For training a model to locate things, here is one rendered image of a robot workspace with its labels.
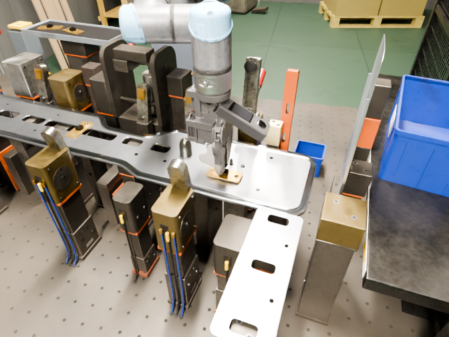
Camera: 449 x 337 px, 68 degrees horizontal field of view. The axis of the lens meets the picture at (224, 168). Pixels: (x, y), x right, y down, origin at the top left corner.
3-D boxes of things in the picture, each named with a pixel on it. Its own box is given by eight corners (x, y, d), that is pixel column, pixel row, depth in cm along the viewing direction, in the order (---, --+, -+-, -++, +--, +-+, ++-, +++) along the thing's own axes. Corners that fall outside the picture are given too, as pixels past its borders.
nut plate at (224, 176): (205, 175, 80) (205, 171, 79) (211, 166, 82) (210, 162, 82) (238, 183, 77) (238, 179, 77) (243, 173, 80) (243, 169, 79)
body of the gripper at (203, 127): (201, 126, 79) (198, 78, 71) (235, 132, 76) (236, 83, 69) (187, 144, 73) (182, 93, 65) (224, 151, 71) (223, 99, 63)
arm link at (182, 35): (176, -4, 70) (171, 10, 62) (229, -4, 71) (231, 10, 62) (179, 35, 75) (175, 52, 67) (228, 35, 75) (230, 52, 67)
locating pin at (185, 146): (178, 160, 88) (176, 140, 83) (184, 154, 90) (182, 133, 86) (189, 163, 87) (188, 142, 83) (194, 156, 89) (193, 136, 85)
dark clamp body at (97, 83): (112, 172, 129) (87, 79, 105) (129, 155, 137) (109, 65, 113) (128, 176, 127) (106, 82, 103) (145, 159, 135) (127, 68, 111)
